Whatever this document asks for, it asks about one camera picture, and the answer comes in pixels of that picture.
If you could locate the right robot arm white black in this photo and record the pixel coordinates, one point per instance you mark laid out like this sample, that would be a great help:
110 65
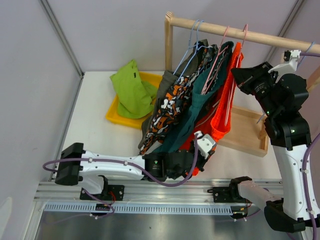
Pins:
281 97

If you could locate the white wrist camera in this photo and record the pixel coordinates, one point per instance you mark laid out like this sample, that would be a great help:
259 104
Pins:
206 144
289 64

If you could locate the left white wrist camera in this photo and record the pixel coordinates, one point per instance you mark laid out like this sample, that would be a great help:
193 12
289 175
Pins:
206 144

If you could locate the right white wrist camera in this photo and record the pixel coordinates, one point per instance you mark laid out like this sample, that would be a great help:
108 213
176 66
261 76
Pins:
289 64

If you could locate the slotted cable duct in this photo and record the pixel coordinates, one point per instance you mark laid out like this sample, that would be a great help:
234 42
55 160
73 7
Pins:
134 208

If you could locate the wooden clothes rack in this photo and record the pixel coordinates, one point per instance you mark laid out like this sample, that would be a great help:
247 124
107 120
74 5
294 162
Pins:
243 136

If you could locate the camouflage patterned shorts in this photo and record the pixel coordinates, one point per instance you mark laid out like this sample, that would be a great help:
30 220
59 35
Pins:
175 102

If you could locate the teal shorts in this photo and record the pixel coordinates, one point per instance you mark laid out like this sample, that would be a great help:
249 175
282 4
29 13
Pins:
182 95

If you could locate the aluminium mounting rail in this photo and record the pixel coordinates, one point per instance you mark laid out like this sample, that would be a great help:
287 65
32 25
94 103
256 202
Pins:
138 191

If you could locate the lime green shorts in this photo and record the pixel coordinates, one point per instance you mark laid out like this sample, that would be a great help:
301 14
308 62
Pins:
135 95

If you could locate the yellow plastic tray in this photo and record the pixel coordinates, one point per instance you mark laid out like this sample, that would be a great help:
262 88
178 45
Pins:
112 114

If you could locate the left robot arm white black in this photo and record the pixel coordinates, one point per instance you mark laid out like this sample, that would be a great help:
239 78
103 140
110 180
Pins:
91 171

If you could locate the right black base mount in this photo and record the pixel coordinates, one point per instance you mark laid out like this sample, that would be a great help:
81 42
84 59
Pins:
221 195

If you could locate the orange shorts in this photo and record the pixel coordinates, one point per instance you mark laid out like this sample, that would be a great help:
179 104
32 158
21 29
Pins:
209 112

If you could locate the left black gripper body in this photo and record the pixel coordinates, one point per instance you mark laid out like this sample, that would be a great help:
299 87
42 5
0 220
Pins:
201 161

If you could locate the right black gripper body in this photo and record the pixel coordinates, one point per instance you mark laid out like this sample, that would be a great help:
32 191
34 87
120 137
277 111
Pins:
262 86

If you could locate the olive grey shorts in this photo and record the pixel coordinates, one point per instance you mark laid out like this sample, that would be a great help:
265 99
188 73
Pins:
168 79

